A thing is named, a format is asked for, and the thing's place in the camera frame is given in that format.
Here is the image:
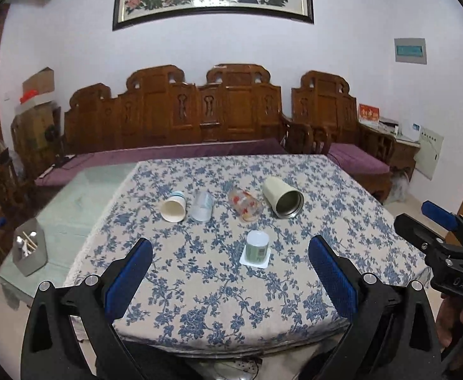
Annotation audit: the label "cream steel tumbler cup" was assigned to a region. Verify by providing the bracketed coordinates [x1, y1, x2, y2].
[263, 176, 304, 219]

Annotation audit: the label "person's right hand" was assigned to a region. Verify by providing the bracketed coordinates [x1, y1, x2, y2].
[436, 294, 463, 359]

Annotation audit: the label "clear plastic bag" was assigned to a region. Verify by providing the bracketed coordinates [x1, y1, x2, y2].
[389, 167, 413, 203]

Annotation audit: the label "wooden cabinet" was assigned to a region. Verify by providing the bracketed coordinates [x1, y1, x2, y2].
[10, 103, 64, 181]

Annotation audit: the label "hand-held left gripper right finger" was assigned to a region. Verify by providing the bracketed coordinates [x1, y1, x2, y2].
[308, 235, 447, 380]

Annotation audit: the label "small green white cup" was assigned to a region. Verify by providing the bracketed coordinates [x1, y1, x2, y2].
[239, 230, 272, 269]

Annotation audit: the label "cardboard box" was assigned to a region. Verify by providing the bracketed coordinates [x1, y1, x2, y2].
[22, 67, 56, 96]

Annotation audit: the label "long purple seat cushion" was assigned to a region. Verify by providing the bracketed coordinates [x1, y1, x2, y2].
[35, 138, 288, 187]

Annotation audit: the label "small purple seat cushion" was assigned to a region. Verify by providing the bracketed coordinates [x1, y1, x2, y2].
[328, 142, 390, 175]

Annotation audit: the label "blue floral tablecloth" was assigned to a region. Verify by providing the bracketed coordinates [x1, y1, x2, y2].
[63, 154, 432, 351]

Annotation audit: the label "red floral glass cup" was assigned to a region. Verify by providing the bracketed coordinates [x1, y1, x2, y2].
[228, 187, 264, 223]

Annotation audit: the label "carved wooden sofa bench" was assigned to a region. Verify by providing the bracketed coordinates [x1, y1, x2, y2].
[63, 63, 315, 175]

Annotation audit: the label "wooden chopsticks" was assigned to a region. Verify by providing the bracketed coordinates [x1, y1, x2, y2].
[16, 230, 39, 256]

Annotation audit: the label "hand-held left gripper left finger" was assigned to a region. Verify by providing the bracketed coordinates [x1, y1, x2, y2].
[21, 238, 155, 380]

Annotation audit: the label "red desk calendar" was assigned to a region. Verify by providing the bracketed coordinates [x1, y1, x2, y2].
[358, 104, 381, 124]

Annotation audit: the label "grey utensil holder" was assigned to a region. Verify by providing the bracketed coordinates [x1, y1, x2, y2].
[12, 218, 49, 277]

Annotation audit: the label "wall electrical panel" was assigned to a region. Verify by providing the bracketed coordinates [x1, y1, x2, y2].
[393, 37, 429, 65]

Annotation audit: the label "carved wooden armchair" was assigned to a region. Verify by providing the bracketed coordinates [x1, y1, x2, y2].
[291, 70, 398, 203]

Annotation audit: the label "white printer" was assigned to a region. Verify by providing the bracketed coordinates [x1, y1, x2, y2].
[378, 117, 400, 136]

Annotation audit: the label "wooden side table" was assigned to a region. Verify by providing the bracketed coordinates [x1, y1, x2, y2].
[387, 130, 422, 181]

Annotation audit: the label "white leaning board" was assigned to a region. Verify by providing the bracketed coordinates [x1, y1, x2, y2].
[412, 126, 445, 181]

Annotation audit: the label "white paper cup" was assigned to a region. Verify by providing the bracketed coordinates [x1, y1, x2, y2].
[160, 191, 187, 223]

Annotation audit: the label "clear plastic cup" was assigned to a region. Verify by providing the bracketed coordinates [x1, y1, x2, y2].
[191, 189, 213, 223]

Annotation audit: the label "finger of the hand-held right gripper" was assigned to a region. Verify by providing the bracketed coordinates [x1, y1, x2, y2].
[393, 213, 449, 252]
[421, 200, 463, 248]

